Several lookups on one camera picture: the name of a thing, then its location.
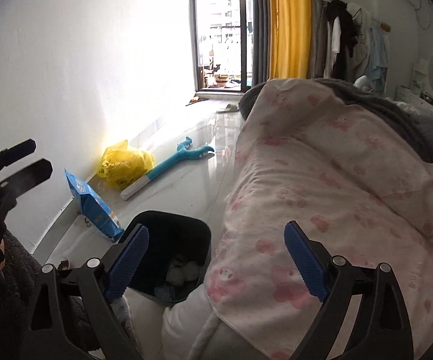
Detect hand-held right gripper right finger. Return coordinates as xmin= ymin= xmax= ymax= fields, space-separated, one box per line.
xmin=284 ymin=220 xmax=414 ymax=360

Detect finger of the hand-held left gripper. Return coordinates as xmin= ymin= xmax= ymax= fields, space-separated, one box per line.
xmin=1 ymin=158 xmax=54 ymax=199
xmin=0 ymin=139 xmax=37 ymax=169

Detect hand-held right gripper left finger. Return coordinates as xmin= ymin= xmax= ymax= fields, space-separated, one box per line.
xmin=29 ymin=224 xmax=150 ymax=360

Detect round white sock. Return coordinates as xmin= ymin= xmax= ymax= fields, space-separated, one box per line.
xmin=166 ymin=262 xmax=187 ymax=286

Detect black trash bin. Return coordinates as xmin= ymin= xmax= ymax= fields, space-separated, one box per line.
xmin=121 ymin=210 xmax=212 ymax=306

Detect grey fleece clothing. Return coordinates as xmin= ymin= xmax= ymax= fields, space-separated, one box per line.
xmin=0 ymin=229 xmax=101 ymax=360

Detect blue printed bag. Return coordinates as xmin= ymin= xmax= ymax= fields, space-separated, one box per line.
xmin=64 ymin=168 xmax=125 ymax=241

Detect pink printed blanket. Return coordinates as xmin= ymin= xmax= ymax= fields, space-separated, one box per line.
xmin=205 ymin=79 xmax=433 ymax=360

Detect yellow plastic bag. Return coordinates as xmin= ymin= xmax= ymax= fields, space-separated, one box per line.
xmin=96 ymin=139 xmax=156 ymax=190

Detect blue toy grabber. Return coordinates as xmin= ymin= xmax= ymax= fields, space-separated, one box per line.
xmin=121 ymin=136 xmax=215 ymax=200

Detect dark grey fleece blanket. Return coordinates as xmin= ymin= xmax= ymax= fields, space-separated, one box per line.
xmin=239 ymin=78 xmax=433 ymax=164

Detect light blue plush toy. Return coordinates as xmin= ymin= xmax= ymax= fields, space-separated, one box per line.
xmin=353 ymin=76 xmax=374 ymax=91

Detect white vanity desk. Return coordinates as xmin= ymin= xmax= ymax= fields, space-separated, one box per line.
xmin=395 ymin=84 xmax=433 ymax=111

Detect light blue shirt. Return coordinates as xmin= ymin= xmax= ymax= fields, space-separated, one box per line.
xmin=364 ymin=26 xmax=389 ymax=94

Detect white shelf organizer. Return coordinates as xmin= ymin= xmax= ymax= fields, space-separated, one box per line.
xmin=411 ymin=60 xmax=431 ymax=94

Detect white hanging clothes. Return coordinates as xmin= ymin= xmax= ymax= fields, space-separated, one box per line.
xmin=346 ymin=2 xmax=374 ymax=79

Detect grey curtain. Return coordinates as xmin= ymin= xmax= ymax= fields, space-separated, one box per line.
xmin=308 ymin=0 xmax=331 ymax=79
xmin=252 ymin=0 xmax=273 ymax=85

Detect black jacket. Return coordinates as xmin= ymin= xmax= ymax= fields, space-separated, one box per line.
xmin=327 ymin=0 xmax=359 ymax=81

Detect yellow curtain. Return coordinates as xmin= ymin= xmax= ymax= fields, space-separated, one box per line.
xmin=268 ymin=0 xmax=311 ymax=79

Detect black framed window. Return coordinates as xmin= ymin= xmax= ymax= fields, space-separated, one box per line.
xmin=190 ymin=0 xmax=256 ymax=94

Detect white clothes rail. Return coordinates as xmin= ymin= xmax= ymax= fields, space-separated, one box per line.
xmin=317 ymin=0 xmax=391 ymax=32

